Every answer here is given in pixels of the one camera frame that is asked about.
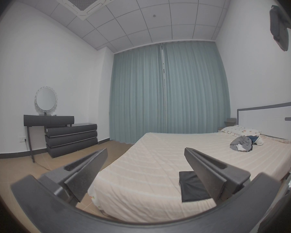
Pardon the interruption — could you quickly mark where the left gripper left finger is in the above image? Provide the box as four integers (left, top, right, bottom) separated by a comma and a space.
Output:
39, 148, 108, 206

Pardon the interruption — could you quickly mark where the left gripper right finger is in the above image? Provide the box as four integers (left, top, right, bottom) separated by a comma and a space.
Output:
184, 148, 251, 201

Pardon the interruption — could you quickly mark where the black garment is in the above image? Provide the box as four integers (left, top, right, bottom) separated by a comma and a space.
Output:
179, 171, 211, 202

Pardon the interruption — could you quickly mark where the pile of clothes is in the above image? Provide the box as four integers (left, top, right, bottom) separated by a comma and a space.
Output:
230, 135, 264, 152

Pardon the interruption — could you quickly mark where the bed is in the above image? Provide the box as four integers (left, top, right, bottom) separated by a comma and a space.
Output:
87, 101, 291, 222

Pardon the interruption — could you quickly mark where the white printed pillow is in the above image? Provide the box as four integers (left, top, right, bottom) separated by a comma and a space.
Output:
220, 125, 262, 136

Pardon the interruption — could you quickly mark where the grey bedside table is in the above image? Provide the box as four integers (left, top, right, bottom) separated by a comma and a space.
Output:
218, 118, 238, 133

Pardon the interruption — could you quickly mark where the black dressing table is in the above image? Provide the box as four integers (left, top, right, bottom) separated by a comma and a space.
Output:
23, 115, 75, 163

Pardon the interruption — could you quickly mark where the round mirror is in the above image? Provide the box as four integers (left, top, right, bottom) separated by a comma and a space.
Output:
35, 86, 58, 116

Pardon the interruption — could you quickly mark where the blue-green curtain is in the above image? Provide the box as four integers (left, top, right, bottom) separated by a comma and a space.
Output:
162, 41, 231, 134
109, 44, 166, 144

